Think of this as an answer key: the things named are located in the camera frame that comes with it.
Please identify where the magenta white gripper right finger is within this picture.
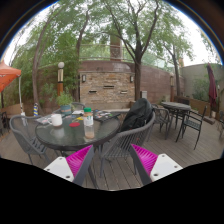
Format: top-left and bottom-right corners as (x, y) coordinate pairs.
(130, 144), (182, 185)

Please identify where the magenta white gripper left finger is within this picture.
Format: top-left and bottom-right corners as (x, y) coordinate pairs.
(45, 145), (94, 186)

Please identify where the round dark glass table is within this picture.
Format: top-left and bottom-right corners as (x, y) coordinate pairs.
(35, 116), (120, 155)

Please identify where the grey wicker chair right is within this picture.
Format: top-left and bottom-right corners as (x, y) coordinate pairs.
(100, 113), (155, 174)

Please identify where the grey wicker chair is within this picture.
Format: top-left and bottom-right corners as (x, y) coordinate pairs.
(9, 115), (50, 162)
(100, 113), (155, 174)

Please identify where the clear bottle green cap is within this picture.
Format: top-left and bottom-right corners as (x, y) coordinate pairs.
(83, 107), (94, 139)

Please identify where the red round coaster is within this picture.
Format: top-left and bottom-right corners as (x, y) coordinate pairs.
(69, 122), (80, 127)

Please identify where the white mug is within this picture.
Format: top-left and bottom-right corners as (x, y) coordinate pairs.
(48, 114), (62, 127)

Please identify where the grey wicker chair background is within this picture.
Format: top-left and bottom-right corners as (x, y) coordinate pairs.
(151, 103), (172, 140)

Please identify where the black backpack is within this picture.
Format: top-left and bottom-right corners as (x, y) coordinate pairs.
(120, 98), (153, 132)

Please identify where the dark tray with items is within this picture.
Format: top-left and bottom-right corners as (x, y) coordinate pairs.
(93, 110), (119, 122)

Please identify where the black metal chair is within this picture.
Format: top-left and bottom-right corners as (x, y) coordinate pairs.
(176, 107), (207, 140)

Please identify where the grey wicker chair left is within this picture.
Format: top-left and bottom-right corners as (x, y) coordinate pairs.
(9, 115), (50, 162)

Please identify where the round background table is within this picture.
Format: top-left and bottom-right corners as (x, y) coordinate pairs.
(161, 102), (191, 121)

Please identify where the potted green plant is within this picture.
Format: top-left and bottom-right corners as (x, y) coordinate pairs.
(56, 92), (73, 115)

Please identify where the closed maroon umbrella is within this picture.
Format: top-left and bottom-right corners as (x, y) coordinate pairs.
(207, 63), (217, 107)

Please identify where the orange patio umbrella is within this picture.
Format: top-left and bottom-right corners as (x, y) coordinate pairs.
(0, 61), (21, 93)

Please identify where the wooden post globe lamp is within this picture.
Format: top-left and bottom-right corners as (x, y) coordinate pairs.
(57, 62), (64, 96)

